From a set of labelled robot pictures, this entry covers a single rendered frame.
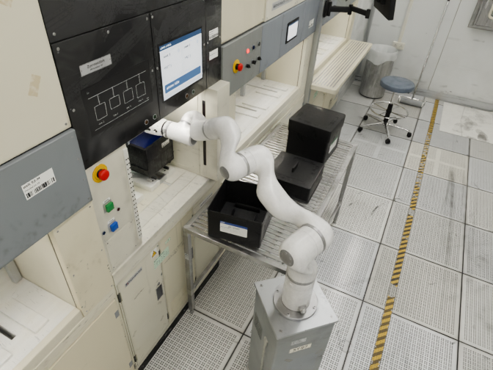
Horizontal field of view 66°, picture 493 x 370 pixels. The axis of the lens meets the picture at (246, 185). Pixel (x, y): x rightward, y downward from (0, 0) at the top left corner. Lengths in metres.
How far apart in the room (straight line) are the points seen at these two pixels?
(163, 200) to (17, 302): 0.76
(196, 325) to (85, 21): 1.85
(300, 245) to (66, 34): 0.95
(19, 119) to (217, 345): 1.75
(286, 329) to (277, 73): 2.23
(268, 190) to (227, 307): 1.32
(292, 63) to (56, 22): 2.32
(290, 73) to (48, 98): 2.37
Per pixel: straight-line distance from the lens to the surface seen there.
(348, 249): 3.05
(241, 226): 1.80
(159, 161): 2.00
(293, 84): 3.27
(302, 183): 2.13
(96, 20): 1.24
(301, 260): 1.34
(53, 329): 1.62
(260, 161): 1.46
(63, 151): 1.23
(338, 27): 4.63
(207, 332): 2.48
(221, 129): 1.47
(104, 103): 1.30
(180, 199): 1.97
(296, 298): 1.59
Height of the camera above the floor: 2.14
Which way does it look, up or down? 38 degrees down
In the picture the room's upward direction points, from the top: 4 degrees clockwise
